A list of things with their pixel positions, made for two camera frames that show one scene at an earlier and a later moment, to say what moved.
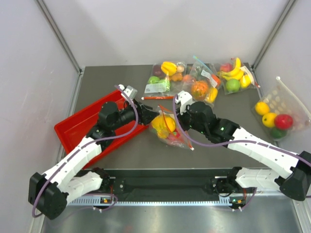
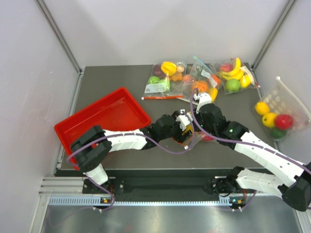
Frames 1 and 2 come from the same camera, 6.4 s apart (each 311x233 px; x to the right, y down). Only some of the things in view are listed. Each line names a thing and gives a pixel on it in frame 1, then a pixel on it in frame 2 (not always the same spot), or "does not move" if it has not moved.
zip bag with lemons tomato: x=281 y=112 does not move
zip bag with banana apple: x=235 y=78 does not move
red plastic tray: x=71 y=131 does not move
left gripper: x=145 y=113 to x=179 y=137
